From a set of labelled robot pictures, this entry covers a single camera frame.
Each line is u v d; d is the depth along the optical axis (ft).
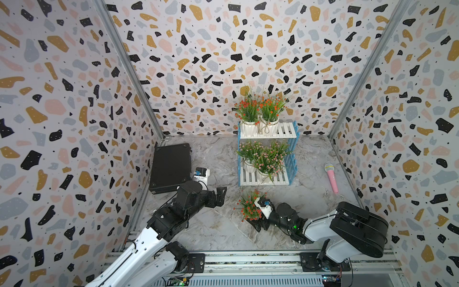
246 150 2.95
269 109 2.45
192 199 1.77
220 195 2.09
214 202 2.06
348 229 1.50
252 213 2.44
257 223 2.44
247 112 2.43
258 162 2.88
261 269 2.40
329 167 3.35
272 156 3.04
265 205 2.36
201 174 2.02
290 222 2.13
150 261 1.88
